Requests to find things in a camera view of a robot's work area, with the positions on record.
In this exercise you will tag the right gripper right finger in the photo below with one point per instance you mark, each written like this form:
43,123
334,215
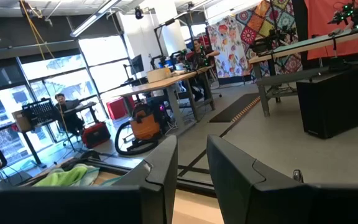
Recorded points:
238,186

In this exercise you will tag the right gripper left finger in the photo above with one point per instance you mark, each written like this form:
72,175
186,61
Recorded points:
162,180

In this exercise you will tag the light blue microfiber towel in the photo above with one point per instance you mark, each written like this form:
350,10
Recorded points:
92,175

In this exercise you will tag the green microfiber towel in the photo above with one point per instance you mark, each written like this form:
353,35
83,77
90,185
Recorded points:
64,178

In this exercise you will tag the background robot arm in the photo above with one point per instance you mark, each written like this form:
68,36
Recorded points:
269,40
351,14

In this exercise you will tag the orange shop vacuum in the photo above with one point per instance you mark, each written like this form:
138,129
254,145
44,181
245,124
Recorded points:
145,126

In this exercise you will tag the black orange-striped floor mat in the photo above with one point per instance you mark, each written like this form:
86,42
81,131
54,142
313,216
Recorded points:
235,109

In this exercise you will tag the red equipment case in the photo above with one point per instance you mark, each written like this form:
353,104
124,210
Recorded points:
95,135

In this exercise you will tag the red cube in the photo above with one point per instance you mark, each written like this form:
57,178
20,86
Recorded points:
117,108

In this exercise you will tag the wooden desk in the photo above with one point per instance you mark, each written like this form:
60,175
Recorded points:
154,86

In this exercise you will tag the tan cardboard box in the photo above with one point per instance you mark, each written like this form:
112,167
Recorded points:
158,75

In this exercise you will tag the person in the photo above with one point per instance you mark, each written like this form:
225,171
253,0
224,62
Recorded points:
68,115
201,57

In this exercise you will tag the black monitor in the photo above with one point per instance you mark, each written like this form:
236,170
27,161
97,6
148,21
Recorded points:
137,63

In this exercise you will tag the black cabinet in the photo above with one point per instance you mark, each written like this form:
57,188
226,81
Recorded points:
337,102

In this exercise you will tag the floral hanging cloth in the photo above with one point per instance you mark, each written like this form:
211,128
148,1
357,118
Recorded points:
228,49

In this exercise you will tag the brown cardboard box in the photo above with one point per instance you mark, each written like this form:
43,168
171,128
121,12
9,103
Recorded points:
22,123

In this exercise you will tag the background robot table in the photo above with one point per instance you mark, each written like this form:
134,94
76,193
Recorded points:
306,46

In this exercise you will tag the colourful patchwork quilt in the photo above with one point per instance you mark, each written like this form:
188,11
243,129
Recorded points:
259,21

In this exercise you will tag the long ceiling light bar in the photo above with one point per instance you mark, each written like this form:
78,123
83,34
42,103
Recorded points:
95,18

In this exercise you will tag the orange hanging cloth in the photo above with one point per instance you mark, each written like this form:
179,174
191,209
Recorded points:
322,18

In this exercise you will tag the black aluminium rig frame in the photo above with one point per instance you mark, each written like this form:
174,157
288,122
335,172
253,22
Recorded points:
194,187

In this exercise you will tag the black frame clamp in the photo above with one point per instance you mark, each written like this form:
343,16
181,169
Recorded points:
297,176

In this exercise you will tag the black ceiling camera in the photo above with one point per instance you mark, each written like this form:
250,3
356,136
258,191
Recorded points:
139,13

